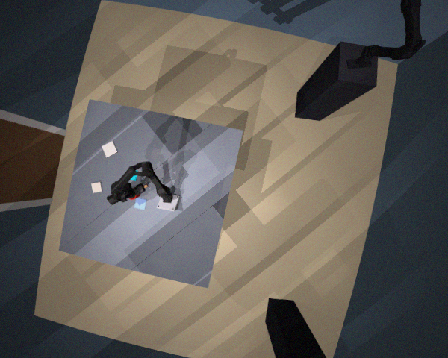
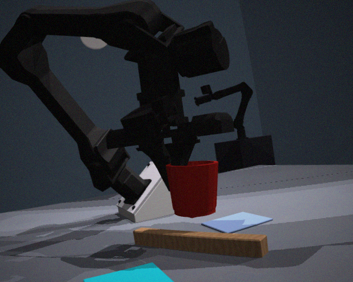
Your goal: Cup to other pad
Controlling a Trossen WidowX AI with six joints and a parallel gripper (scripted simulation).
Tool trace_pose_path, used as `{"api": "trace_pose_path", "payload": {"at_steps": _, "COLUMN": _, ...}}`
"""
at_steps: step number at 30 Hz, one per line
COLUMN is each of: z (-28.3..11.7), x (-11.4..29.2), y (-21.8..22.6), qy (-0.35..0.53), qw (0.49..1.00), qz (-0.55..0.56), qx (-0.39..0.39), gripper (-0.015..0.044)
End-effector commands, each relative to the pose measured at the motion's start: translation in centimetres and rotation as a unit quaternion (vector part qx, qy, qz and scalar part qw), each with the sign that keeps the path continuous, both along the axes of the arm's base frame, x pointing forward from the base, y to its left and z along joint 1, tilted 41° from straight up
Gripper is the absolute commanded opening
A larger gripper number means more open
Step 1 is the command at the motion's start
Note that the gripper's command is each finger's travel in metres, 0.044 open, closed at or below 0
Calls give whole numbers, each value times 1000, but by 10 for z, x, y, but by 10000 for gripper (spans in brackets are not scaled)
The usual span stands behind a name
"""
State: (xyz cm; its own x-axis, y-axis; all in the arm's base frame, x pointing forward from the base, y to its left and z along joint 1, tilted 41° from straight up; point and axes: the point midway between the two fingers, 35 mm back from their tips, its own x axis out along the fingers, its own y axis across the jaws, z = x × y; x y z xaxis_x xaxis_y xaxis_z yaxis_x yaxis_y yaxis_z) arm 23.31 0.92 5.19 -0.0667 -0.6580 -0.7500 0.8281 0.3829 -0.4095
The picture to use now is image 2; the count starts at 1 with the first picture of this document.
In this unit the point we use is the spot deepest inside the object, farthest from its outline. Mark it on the brown wooden bar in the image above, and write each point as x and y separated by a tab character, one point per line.
250	245

